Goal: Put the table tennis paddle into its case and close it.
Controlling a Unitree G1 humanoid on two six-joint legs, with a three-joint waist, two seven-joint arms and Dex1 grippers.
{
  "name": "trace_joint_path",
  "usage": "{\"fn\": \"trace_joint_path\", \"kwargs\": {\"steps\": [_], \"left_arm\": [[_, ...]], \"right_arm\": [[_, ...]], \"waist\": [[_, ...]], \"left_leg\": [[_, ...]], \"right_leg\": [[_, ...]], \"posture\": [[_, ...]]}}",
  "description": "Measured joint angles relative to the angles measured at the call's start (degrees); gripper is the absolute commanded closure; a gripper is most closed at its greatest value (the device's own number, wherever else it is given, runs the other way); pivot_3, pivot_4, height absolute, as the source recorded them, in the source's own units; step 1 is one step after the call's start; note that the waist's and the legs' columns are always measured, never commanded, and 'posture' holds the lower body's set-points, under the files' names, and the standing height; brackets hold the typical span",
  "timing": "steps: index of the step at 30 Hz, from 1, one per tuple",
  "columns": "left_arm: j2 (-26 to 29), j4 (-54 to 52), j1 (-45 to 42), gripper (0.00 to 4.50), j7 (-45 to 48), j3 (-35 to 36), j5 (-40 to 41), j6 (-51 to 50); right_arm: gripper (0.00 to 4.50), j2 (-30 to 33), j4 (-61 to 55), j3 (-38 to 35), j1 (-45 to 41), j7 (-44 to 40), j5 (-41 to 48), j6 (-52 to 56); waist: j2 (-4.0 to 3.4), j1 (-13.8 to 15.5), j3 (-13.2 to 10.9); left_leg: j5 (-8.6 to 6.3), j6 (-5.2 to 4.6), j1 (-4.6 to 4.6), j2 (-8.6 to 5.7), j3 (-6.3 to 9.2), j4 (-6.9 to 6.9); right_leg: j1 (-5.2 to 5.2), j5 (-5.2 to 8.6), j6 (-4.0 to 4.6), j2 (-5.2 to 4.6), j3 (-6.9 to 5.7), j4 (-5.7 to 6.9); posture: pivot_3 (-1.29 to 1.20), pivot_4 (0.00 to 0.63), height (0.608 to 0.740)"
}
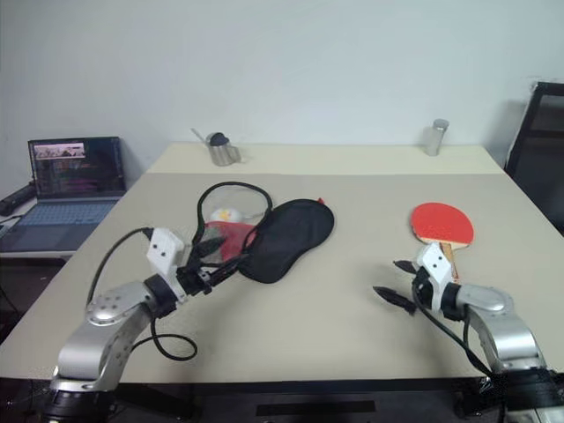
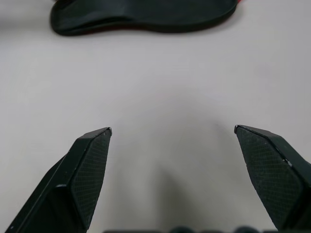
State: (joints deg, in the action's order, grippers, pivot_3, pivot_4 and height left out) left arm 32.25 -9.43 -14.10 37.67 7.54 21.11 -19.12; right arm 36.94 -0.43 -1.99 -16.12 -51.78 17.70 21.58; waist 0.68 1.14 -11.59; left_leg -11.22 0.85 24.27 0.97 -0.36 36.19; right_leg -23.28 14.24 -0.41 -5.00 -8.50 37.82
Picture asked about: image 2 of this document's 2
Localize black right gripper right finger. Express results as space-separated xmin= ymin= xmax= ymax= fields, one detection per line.
xmin=234 ymin=124 xmax=311 ymax=233

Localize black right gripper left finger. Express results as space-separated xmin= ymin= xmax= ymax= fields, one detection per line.
xmin=3 ymin=127 xmax=113 ymax=233

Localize red black paddle case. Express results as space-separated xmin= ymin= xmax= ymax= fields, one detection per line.
xmin=50 ymin=0 xmax=243 ymax=37

